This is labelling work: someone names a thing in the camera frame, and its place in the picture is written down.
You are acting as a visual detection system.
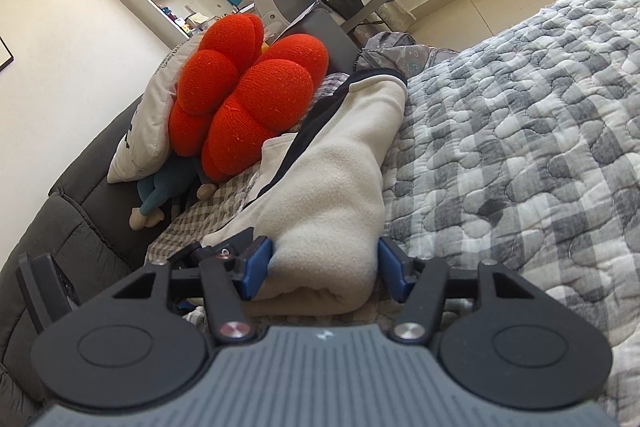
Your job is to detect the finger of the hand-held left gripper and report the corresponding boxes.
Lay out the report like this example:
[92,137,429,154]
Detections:
[167,229,256,269]

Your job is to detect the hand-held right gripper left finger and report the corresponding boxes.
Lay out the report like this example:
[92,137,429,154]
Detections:
[107,234,275,343]

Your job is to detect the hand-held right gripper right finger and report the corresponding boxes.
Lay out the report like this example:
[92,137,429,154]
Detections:
[377,237,527,343]

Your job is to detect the cream sweatshirt with black sleeves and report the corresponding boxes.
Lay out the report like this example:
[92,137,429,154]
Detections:
[200,68,409,324]

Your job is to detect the dark grey sofa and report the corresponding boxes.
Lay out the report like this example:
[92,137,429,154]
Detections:
[0,9,362,408]

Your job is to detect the blue plush toy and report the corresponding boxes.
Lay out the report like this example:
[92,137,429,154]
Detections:
[129,152,221,231]

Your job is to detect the white pillow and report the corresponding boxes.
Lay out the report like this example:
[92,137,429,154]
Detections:
[106,38,201,184]

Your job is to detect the red flower cushion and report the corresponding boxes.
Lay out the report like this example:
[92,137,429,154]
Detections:
[169,13,330,183]

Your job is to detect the grey checked quilted blanket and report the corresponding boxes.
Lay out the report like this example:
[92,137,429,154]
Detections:
[370,0,640,424]

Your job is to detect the grey patterned backpack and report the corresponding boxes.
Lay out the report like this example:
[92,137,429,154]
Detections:
[354,32,461,78]

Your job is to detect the grey paper sheet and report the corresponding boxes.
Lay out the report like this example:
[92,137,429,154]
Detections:
[280,2,319,40]

